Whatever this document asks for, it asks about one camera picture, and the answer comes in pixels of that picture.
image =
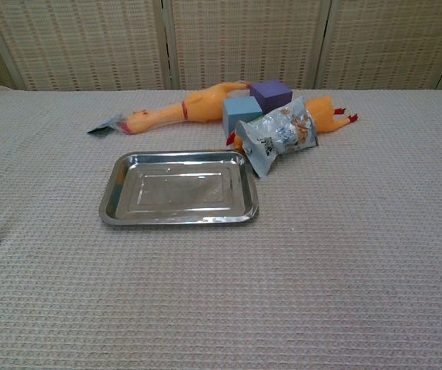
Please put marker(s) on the silver blue snack bag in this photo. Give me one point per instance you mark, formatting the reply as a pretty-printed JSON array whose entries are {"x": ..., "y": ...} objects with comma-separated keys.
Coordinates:
[{"x": 278, "y": 135}]

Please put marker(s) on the small yellow rubber chicken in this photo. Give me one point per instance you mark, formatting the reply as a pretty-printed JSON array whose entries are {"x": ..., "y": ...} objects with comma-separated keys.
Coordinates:
[{"x": 323, "y": 112}]

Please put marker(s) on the large yellow rubber chicken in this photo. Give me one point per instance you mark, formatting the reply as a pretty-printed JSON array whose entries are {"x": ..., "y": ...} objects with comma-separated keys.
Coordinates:
[{"x": 167, "y": 113}]

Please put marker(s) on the purple foam cube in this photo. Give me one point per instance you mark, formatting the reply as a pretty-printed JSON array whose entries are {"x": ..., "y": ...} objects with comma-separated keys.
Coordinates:
[{"x": 269, "y": 94}]

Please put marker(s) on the light blue foam cube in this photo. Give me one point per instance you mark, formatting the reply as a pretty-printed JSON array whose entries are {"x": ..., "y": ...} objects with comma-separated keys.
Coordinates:
[{"x": 240, "y": 112}]

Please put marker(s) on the beige woven tablecloth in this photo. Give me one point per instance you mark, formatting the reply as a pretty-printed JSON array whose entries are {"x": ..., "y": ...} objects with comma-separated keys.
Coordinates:
[{"x": 321, "y": 250}]

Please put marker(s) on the small blue toy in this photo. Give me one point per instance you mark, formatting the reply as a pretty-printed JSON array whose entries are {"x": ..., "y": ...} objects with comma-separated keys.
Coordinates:
[{"x": 101, "y": 129}]

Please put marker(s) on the rectangular metal tray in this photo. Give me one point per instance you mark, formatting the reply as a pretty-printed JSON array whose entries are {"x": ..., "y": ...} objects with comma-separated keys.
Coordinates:
[{"x": 178, "y": 192}]

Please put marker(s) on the beige woven folding screen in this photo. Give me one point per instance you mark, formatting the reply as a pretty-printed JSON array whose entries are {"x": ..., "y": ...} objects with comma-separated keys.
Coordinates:
[{"x": 244, "y": 38}]

